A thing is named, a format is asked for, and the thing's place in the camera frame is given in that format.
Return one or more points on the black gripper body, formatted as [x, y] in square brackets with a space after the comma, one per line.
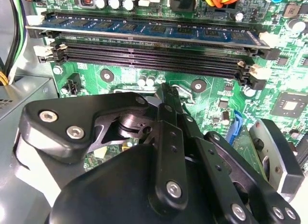
[108, 190]

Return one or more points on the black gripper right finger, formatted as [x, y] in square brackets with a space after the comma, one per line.
[207, 156]

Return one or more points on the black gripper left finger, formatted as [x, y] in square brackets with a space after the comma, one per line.
[60, 113]

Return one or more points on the metal locking lever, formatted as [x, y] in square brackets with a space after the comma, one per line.
[190, 96]

